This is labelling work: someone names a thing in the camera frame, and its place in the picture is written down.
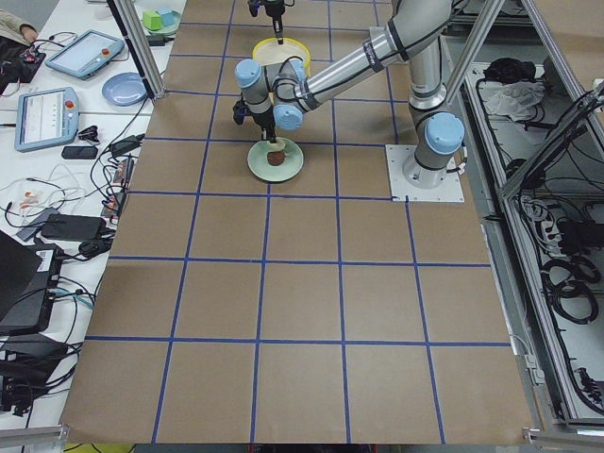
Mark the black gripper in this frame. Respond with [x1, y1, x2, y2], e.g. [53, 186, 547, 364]
[247, 0, 295, 45]
[232, 96, 277, 143]

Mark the white steamed bun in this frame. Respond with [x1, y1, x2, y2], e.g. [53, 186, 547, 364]
[264, 137, 286, 153]

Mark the dark brown bun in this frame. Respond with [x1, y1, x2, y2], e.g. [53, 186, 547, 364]
[266, 151, 286, 166]

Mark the yellow steamer layer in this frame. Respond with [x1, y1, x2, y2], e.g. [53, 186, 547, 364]
[252, 38, 311, 69]

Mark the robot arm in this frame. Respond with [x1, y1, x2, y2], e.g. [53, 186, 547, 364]
[233, 1, 465, 190]

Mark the light green plate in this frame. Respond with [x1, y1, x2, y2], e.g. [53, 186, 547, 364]
[247, 138, 304, 182]

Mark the green bowl with blocks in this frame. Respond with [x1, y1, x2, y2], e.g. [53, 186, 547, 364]
[142, 8, 181, 36]

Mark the blue plate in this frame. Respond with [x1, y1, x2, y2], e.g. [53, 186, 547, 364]
[101, 72, 147, 107]

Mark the teach pendant far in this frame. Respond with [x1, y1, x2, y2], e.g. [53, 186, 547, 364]
[44, 30, 126, 79]

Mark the teach pendant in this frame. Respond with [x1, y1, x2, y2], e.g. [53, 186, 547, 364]
[44, 30, 126, 79]
[14, 87, 79, 152]

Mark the teach pendant near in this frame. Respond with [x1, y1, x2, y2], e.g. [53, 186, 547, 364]
[14, 87, 79, 152]

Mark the black power adapter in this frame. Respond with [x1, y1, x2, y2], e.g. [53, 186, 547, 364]
[41, 213, 106, 242]

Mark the black laptop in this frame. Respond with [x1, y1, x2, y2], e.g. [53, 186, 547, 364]
[1, 232, 63, 336]

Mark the aluminium frame post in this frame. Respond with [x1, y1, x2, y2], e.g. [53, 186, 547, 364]
[108, 0, 166, 101]

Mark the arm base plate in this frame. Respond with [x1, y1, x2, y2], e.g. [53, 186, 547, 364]
[385, 144, 464, 204]

